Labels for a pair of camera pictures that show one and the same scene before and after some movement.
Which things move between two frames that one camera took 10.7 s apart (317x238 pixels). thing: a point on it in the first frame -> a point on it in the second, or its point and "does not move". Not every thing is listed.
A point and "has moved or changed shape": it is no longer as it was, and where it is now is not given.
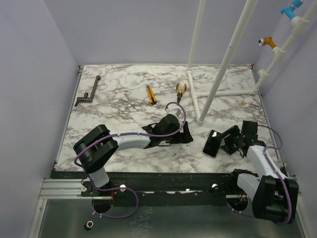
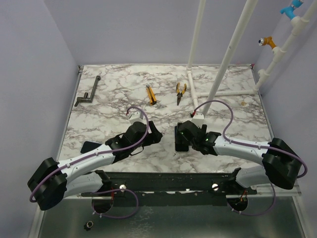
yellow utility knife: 151,95 does not move
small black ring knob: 89,224 does not move
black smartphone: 213,143 has moved or changed shape
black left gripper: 182,138 -> 154,137
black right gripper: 225,139 -> 181,138
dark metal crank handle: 85,99 does not move
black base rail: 160,188 does not move
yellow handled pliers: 180,93 does not move
